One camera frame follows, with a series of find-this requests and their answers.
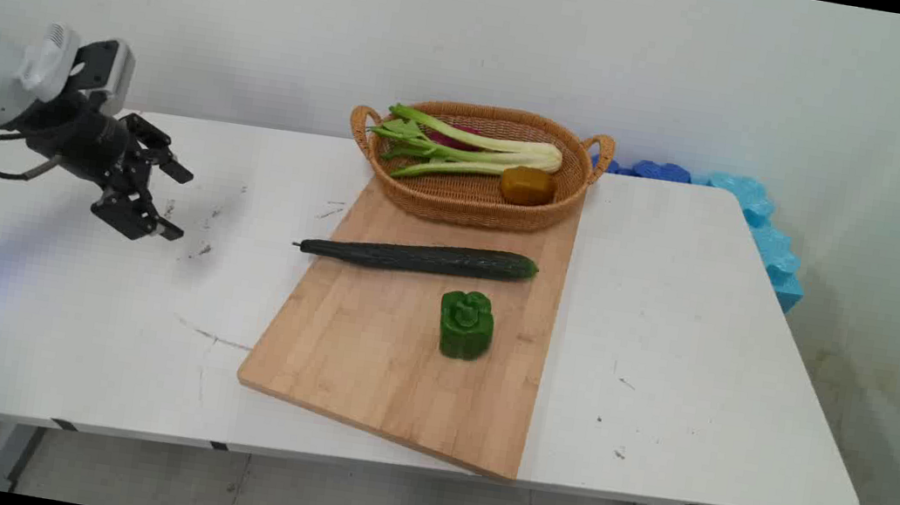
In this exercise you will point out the wooden cutting board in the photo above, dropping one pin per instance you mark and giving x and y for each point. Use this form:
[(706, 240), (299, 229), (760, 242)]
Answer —
[(392, 350)]

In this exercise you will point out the green bell pepper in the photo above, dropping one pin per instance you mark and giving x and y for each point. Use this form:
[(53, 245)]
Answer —
[(465, 325)]

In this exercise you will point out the woven wicker basket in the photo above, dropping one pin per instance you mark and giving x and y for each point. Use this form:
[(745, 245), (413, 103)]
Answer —
[(475, 199)]

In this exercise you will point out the dark green cucumber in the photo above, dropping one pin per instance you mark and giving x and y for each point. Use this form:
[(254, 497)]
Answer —
[(423, 257)]

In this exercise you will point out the green bok choy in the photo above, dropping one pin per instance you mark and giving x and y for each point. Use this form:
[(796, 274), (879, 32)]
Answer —
[(464, 151)]

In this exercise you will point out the purple vegetable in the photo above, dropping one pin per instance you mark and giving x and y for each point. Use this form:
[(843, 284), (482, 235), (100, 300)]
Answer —
[(452, 141)]

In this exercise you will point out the brown potato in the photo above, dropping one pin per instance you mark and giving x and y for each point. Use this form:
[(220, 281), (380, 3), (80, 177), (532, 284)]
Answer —
[(527, 186)]

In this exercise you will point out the light blue foam piece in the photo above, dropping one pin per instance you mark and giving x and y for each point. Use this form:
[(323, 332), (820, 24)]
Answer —
[(772, 245)]

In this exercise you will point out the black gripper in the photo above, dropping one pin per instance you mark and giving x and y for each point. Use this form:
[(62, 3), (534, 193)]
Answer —
[(83, 139)]

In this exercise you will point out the dark blue foam piece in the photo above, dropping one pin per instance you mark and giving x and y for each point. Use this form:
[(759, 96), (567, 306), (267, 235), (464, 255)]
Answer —
[(659, 171)]

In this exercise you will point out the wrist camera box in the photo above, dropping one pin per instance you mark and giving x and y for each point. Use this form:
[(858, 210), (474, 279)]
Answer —
[(108, 68)]

